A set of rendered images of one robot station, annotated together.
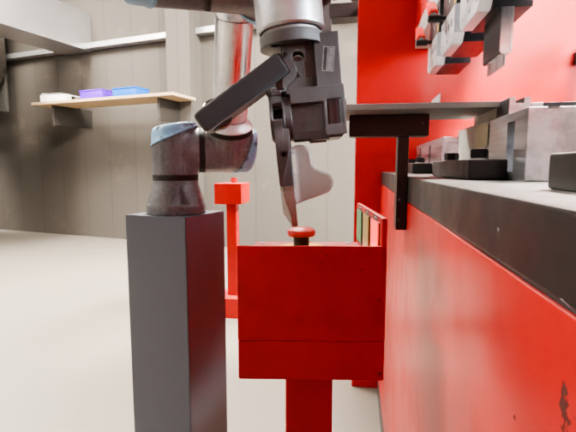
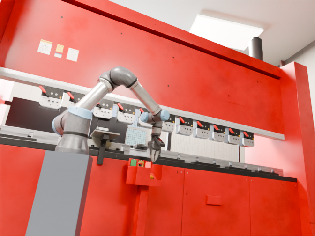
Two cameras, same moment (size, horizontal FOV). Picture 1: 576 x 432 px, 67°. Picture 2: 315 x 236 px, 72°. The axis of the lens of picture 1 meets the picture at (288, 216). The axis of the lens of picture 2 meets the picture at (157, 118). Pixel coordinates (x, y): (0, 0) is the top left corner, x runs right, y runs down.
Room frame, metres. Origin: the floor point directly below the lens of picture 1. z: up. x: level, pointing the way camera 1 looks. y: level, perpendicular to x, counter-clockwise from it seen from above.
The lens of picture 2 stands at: (1.33, 1.37, 0.69)
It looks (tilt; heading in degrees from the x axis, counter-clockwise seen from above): 17 degrees up; 239
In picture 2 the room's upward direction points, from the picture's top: 5 degrees clockwise
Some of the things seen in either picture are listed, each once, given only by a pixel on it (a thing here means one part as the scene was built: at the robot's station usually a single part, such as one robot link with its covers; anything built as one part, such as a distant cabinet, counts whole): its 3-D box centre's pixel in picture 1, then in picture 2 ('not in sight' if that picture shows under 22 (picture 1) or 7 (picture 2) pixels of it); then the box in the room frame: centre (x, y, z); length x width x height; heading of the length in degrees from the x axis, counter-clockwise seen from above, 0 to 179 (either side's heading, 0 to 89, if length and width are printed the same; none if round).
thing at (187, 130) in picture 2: not in sight; (184, 126); (0.04, -0.25, 1.24); 0.15 x 0.09 x 0.17; 171
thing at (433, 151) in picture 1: (436, 157); (23, 135); (1.35, -0.46, 0.92); 0.50 x 0.06 x 0.10; 171
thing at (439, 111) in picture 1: (409, 112); (104, 135); (0.83, -0.23, 1.00); 0.26 x 0.18 x 0.01; 81
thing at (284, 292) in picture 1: (309, 277); (144, 172); (0.55, -0.03, 0.75); 0.20 x 0.16 x 0.18; 179
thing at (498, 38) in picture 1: (496, 44); (103, 124); (0.81, -0.37, 1.11); 0.10 x 0.02 x 0.10; 171
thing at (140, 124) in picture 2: not in sight; (146, 118); (0.44, -0.31, 1.24); 0.15 x 0.09 x 0.17; 171
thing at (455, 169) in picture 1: (463, 169); (105, 151); (0.77, -0.31, 0.89); 0.30 x 0.05 x 0.03; 171
